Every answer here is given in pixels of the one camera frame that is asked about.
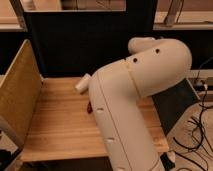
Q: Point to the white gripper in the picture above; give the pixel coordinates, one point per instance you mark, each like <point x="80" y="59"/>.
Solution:
<point x="83" y="84"/>

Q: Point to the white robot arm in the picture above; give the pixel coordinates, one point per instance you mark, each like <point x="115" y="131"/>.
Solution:
<point x="153" y="66"/>

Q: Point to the black back panel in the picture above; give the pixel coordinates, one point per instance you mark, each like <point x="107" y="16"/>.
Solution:
<point x="76" y="43"/>

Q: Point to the wooden left side panel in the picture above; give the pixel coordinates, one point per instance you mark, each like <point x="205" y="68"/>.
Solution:
<point x="19" y="90"/>

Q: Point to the dark right side panel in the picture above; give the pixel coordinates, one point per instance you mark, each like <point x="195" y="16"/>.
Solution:
<point x="173" y="102"/>

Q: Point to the white power strip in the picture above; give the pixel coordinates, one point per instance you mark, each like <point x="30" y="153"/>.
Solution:
<point x="199" y="82"/>

